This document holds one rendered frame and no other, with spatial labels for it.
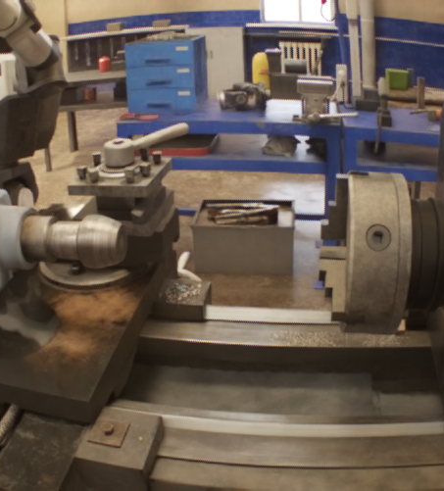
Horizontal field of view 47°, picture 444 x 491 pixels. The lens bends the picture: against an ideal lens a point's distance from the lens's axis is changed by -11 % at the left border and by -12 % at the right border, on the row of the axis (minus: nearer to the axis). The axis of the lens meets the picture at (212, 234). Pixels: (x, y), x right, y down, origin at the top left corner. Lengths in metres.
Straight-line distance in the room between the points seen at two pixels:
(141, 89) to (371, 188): 2.18
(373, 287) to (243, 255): 2.24
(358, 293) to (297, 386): 0.43
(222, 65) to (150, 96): 4.75
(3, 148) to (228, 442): 0.95
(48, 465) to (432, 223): 0.67
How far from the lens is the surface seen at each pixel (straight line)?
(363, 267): 0.75
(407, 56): 7.99
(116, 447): 0.83
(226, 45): 7.51
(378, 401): 1.15
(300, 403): 1.11
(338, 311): 0.79
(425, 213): 0.83
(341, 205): 0.83
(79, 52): 5.36
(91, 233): 0.89
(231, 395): 1.14
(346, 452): 0.87
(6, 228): 0.95
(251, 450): 0.87
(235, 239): 2.93
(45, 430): 0.89
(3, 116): 1.44
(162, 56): 2.81
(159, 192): 1.11
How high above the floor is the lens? 1.48
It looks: 25 degrees down
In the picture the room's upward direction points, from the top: 3 degrees counter-clockwise
